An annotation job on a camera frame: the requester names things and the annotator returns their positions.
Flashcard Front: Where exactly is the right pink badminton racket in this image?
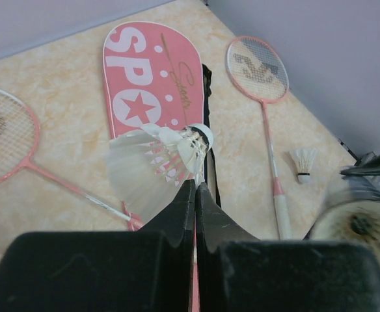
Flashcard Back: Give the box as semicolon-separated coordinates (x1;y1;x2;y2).
226;36;293;240

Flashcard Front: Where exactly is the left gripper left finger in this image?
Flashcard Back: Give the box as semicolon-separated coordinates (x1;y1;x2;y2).
0;181;196;311

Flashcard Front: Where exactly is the left pink badminton racket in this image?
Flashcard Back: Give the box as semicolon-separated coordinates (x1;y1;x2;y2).
0;89;143;229

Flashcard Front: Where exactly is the white feather shuttlecock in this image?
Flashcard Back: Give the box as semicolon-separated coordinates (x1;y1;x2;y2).
105;123;214;224
289;148;318;184

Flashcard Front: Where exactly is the pink badminton racket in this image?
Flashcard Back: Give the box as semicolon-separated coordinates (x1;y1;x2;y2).
226;36;293;240
0;89;143;229

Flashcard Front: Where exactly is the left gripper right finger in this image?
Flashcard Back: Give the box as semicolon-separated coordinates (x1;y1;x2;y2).
196;184;380;311

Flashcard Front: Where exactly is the black shuttlecock tube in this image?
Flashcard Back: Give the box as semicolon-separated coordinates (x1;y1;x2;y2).
306;153;380;248

